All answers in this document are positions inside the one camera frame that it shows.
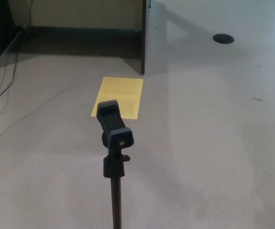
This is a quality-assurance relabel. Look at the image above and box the dark desk with grey panel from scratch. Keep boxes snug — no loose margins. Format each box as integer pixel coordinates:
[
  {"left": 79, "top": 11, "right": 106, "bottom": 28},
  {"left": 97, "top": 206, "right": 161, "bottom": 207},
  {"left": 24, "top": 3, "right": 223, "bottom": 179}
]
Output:
[{"left": 0, "top": 0, "right": 169, "bottom": 76}]

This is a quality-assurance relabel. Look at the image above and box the yellow paper sheet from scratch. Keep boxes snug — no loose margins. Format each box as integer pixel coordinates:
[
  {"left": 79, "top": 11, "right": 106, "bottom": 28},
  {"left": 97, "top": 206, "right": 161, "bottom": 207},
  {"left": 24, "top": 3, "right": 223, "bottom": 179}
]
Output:
[{"left": 90, "top": 76, "right": 144, "bottom": 119}]

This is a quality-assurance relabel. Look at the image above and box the round black floor outlet cover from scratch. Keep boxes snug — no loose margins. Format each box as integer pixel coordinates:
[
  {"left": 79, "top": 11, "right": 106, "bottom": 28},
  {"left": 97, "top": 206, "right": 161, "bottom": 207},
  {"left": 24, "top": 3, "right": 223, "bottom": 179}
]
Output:
[{"left": 213, "top": 33, "right": 235, "bottom": 44}]

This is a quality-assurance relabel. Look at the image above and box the thick black power cable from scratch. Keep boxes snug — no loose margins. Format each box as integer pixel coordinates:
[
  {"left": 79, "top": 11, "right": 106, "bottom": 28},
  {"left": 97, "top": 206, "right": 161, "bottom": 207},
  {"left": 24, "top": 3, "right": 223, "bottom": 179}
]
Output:
[{"left": 0, "top": 0, "right": 34, "bottom": 114}]

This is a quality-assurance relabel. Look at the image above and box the thin grey cable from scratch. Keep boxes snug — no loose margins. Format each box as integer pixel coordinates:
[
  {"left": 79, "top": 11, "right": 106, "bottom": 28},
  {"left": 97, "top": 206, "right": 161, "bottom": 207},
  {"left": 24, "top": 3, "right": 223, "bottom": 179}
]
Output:
[{"left": 0, "top": 76, "right": 106, "bottom": 150}]

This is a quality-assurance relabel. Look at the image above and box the black tripod with phone holder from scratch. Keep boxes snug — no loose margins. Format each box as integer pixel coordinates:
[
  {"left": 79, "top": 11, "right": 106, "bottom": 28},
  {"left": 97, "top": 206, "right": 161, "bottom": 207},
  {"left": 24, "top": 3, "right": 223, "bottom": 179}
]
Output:
[{"left": 96, "top": 100, "right": 135, "bottom": 229}]

